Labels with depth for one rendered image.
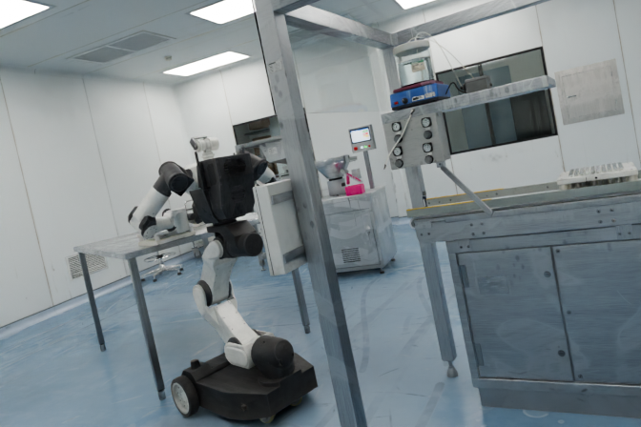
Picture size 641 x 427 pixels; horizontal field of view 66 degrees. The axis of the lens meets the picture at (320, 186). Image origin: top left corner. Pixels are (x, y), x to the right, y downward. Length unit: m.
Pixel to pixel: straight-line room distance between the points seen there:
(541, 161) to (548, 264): 5.14
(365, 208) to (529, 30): 3.69
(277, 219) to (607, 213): 1.14
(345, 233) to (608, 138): 3.88
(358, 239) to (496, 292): 2.63
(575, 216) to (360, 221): 2.86
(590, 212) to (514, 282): 0.40
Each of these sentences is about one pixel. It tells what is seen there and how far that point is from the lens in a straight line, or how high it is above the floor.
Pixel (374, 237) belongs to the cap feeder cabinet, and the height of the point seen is 0.35.
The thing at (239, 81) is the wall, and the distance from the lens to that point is 8.24.
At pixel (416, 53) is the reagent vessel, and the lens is 2.07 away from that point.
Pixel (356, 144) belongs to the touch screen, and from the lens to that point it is 4.89.
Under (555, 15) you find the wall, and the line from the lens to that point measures 7.24.
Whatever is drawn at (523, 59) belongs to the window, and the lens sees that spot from 7.16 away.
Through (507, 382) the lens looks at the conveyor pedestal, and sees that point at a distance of 2.25.
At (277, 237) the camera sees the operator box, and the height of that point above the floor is 0.95.
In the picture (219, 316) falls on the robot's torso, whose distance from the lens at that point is 2.68.
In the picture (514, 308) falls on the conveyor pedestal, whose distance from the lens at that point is 2.12.
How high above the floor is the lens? 1.14
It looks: 3 degrees down
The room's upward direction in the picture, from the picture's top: 11 degrees counter-clockwise
